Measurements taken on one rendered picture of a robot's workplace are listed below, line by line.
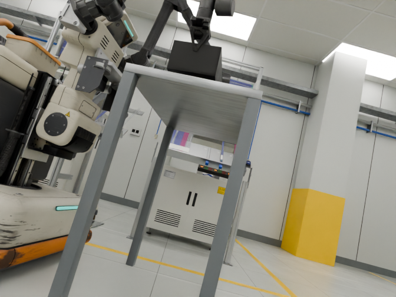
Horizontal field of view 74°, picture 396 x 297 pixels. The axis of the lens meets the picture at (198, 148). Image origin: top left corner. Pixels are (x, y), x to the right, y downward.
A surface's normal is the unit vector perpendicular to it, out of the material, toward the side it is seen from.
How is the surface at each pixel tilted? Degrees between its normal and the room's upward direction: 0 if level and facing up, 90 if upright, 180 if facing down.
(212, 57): 90
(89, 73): 90
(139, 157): 90
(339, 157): 90
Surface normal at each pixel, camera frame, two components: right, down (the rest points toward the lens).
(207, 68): -0.10, -0.19
